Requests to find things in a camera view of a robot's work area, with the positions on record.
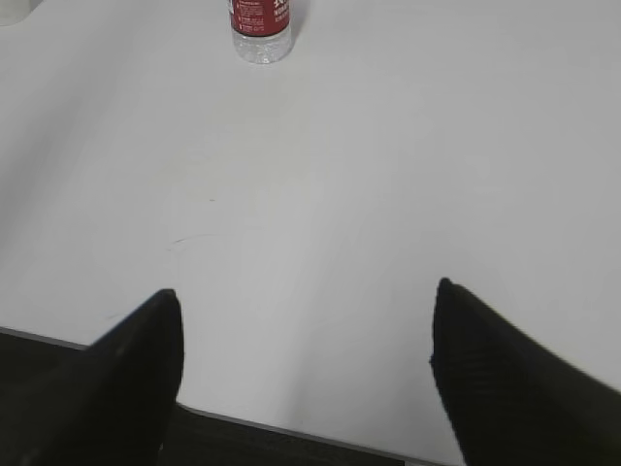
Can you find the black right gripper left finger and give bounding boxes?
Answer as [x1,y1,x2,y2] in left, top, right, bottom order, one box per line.
[1,289,184,465]

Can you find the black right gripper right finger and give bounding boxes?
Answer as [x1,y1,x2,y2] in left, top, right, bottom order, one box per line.
[430,279,620,465]

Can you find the Nongfu Spring water bottle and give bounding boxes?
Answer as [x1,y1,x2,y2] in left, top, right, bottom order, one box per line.
[228,0,293,64]

